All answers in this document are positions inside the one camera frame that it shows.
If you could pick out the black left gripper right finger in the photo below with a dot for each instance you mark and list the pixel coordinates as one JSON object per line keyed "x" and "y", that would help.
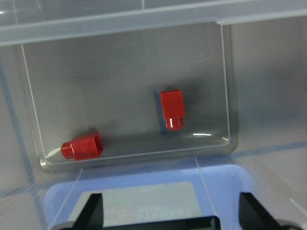
{"x": 253, "y": 216}

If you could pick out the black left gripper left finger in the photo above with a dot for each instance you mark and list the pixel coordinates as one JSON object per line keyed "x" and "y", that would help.
{"x": 91, "y": 216}

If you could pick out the red block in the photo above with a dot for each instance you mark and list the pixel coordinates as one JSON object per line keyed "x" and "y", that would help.
{"x": 173, "y": 109}
{"x": 83, "y": 147}

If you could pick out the blue plastic tray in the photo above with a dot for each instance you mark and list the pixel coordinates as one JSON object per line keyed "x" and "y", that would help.
{"x": 154, "y": 195}

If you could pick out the clear plastic storage box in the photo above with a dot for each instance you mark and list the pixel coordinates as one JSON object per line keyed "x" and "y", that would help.
{"x": 74, "y": 67}

